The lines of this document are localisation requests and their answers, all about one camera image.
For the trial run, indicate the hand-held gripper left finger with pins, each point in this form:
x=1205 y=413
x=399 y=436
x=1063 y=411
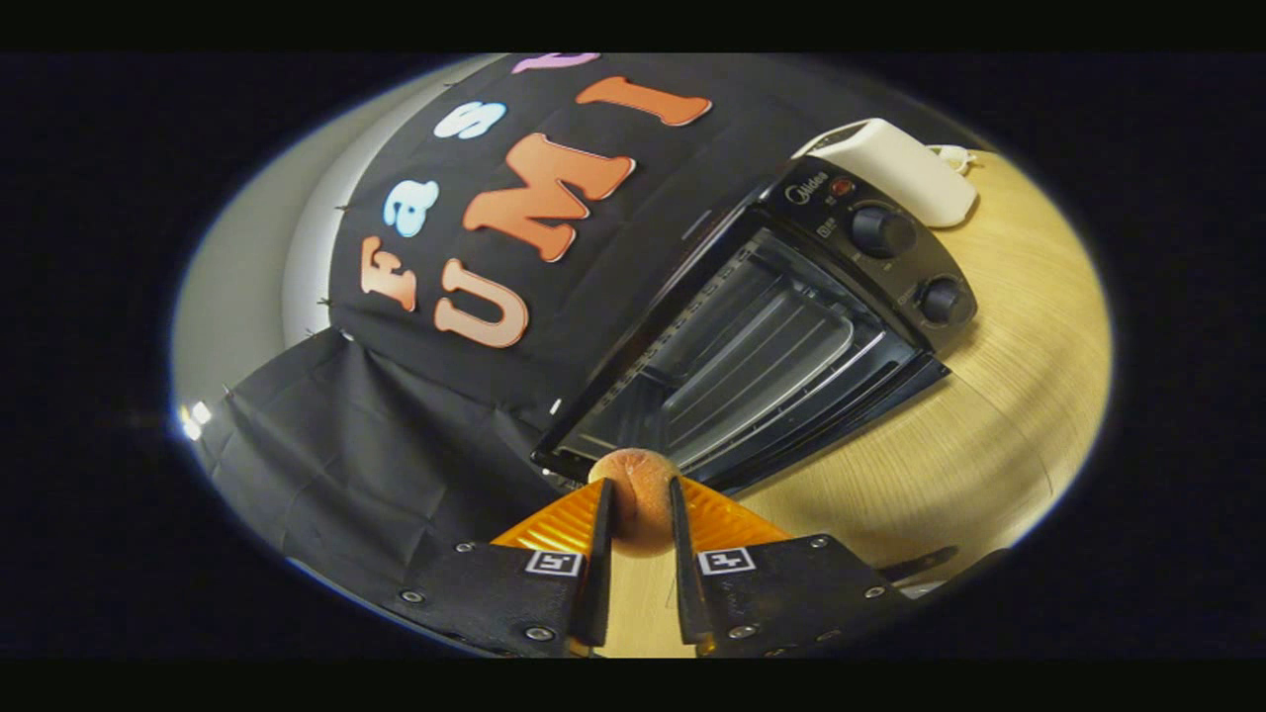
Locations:
x=600 y=583

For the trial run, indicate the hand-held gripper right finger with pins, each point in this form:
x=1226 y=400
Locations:
x=684 y=583

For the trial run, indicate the round brown bread bun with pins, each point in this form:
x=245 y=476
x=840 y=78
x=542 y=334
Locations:
x=638 y=494

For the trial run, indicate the black toaster oven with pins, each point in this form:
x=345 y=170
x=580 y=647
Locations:
x=771 y=346

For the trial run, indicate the white bread toaster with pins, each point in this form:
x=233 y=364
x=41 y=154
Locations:
x=900 y=168

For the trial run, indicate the black backdrop cloth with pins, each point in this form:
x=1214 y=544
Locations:
x=396 y=475

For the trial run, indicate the small ceiling light panel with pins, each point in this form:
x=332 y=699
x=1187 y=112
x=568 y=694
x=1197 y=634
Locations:
x=193 y=420

